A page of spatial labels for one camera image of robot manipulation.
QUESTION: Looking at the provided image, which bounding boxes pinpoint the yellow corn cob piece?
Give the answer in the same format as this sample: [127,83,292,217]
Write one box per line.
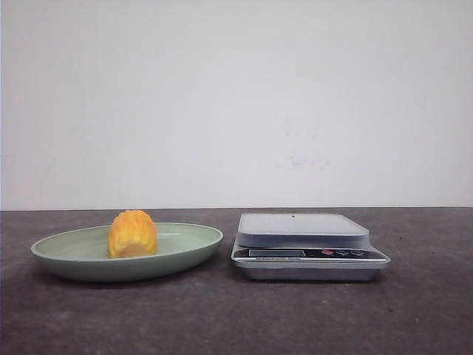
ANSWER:
[107,210,157,258]

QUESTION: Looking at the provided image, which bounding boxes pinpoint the silver digital kitchen scale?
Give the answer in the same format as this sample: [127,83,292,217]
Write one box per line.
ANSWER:
[231,213,390,281]

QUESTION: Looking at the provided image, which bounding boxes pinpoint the light green plate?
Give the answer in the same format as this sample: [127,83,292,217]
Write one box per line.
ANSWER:
[30,222,224,283]

